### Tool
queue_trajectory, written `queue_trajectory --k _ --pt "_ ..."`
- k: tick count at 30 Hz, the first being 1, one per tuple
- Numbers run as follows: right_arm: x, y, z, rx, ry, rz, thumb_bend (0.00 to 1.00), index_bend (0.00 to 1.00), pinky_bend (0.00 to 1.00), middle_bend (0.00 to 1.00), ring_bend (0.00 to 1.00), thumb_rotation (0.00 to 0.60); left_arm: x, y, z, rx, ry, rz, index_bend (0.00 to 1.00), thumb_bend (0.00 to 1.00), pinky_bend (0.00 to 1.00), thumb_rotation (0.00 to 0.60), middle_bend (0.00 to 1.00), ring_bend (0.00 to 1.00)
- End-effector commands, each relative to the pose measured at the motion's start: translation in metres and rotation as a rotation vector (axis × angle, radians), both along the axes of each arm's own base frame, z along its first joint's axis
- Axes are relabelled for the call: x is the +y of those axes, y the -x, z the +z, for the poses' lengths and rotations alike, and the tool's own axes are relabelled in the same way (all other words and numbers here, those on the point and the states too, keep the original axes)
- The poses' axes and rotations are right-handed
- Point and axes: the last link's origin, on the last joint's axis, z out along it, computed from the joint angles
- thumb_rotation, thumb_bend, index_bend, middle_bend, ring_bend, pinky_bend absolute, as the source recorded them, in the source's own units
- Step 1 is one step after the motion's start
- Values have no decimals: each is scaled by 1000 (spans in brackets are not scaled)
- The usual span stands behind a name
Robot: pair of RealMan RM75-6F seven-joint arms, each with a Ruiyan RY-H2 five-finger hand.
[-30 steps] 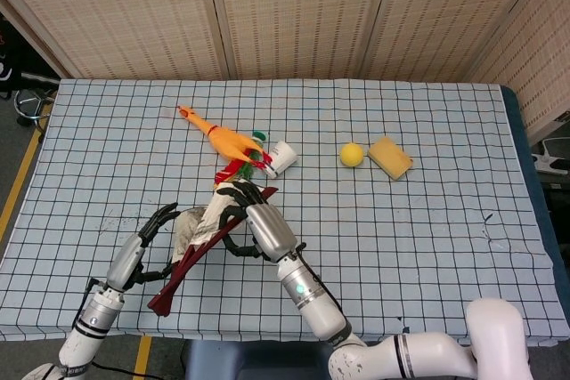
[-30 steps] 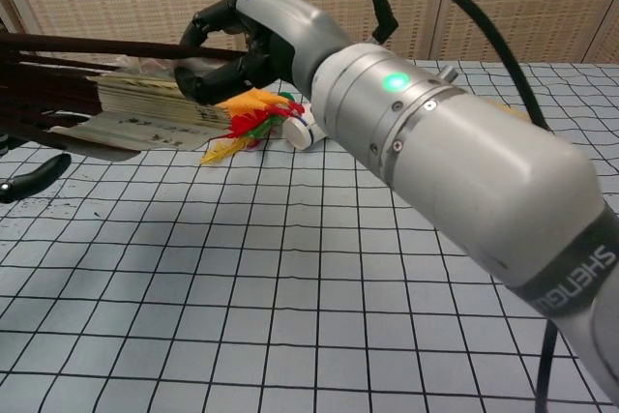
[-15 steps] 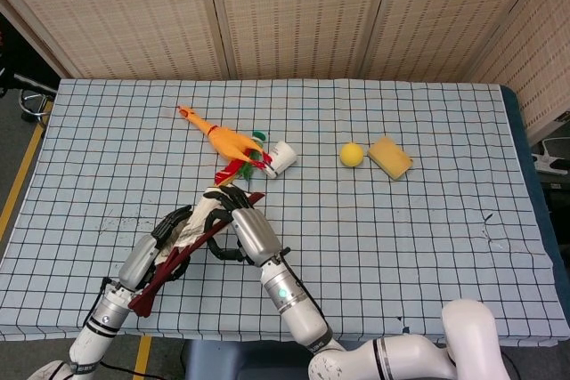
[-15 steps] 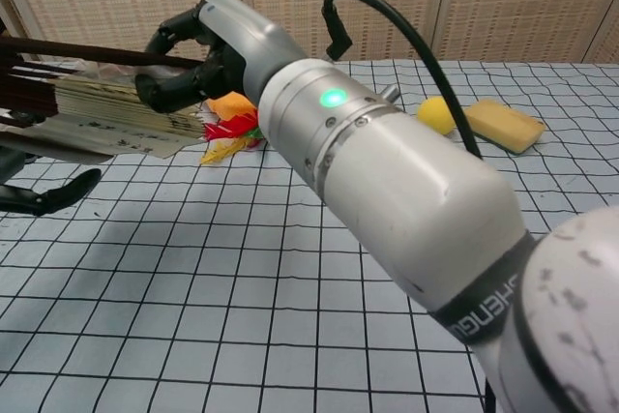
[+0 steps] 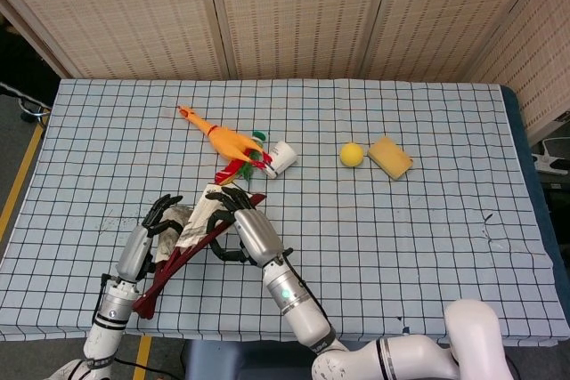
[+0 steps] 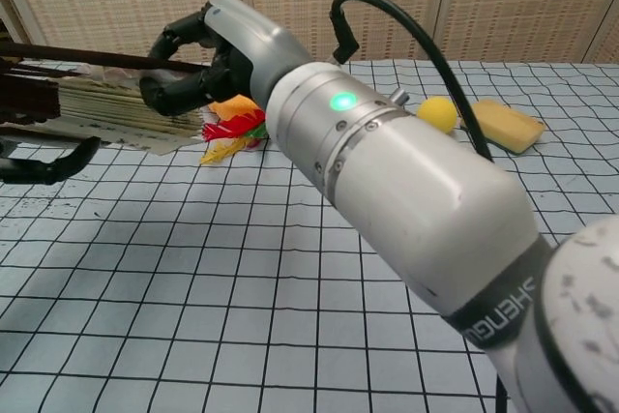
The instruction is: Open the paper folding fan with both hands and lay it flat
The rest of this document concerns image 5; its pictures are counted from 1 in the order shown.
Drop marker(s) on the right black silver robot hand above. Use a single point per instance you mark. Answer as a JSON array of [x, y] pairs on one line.
[[258, 233]]

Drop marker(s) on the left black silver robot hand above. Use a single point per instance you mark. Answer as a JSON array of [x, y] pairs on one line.
[[133, 251]]

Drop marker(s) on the paper folding fan red ribs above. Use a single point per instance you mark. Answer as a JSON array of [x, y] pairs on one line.
[[196, 228]]

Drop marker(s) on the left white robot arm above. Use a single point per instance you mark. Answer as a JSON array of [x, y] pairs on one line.
[[109, 317]]

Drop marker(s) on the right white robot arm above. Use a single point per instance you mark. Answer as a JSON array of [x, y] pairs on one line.
[[307, 317]]

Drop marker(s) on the white paper cup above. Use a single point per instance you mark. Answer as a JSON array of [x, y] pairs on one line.
[[284, 157]]

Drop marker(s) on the yellow rubber chicken toy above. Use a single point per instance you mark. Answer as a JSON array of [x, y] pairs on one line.
[[227, 142]]

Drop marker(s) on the green white plastic toy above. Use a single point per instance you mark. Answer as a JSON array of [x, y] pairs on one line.
[[259, 135]]

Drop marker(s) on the yellow ball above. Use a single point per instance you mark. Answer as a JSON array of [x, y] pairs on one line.
[[352, 155]]

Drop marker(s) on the blue checked tablecloth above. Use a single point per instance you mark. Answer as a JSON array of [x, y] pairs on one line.
[[401, 242]]

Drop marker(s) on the yellow sponge block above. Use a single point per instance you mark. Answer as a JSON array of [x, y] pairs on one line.
[[389, 155]]

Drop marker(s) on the beige woven screen panel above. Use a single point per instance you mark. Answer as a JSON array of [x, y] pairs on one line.
[[445, 10], [294, 10], [539, 68], [111, 10]]

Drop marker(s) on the dark blue table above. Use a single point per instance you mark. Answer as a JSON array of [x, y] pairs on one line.
[[530, 166]]

